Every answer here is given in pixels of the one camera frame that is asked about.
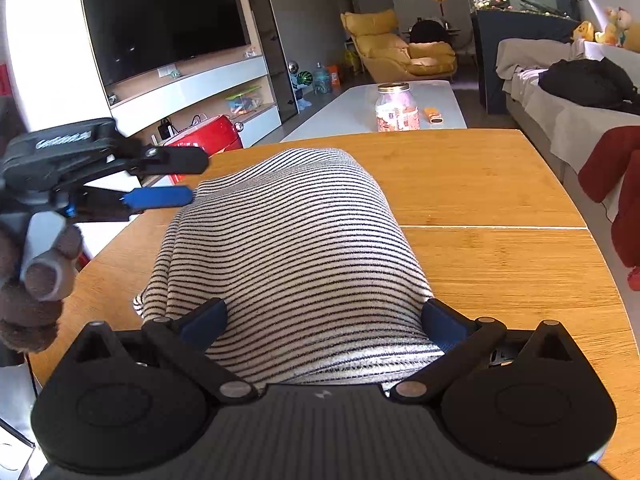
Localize small plush toys group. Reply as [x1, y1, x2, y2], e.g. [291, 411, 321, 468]
[594, 6, 632, 47]

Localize red goblet-shaped bin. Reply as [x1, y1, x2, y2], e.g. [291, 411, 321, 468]
[163, 115, 243, 156]

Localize black television screen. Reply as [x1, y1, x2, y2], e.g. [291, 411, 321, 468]
[82, 0, 250, 86]

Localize glass snack jar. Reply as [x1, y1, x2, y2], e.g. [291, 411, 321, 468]
[375, 82, 420, 132]

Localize yellow round plush toy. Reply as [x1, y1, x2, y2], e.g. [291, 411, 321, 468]
[572, 21, 596, 41]

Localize beige blanket on sofa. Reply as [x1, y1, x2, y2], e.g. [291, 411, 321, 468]
[496, 38, 585, 81]

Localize left hand in brown glove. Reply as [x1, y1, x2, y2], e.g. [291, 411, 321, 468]
[1, 224, 84, 353]

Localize dark red fuzzy coat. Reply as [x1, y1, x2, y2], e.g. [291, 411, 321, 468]
[578, 126, 639, 292]

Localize black jacket on sofa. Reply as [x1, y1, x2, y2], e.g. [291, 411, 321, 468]
[538, 58, 639, 115]

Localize black white striped shirt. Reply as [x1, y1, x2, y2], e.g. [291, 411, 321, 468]
[134, 148, 440, 388]

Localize grey sofa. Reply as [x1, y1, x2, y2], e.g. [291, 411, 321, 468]
[494, 37, 640, 241]

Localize yellow leather armchair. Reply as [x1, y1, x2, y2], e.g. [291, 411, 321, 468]
[341, 9, 458, 84]

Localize white marble coffee table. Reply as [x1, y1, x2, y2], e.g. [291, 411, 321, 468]
[284, 80, 466, 142]

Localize white wooden TV cabinet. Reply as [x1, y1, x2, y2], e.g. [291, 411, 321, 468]
[103, 0, 286, 148]

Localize orange small box on table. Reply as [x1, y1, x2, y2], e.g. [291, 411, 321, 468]
[423, 107, 444, 125]

